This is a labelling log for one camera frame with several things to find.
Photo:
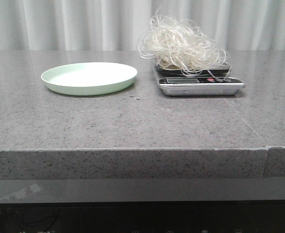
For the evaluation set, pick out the white vermicelli noodle bundle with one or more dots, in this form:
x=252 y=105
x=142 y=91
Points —
x=180 y=45

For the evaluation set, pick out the black silver kitchen scale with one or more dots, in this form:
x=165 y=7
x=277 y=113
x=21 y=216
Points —
x=214 y=82

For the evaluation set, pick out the light green round plate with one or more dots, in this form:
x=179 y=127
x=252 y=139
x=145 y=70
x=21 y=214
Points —
x=89 y=79

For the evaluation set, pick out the white pleated curtain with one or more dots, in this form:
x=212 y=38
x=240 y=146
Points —
x=118 y=24

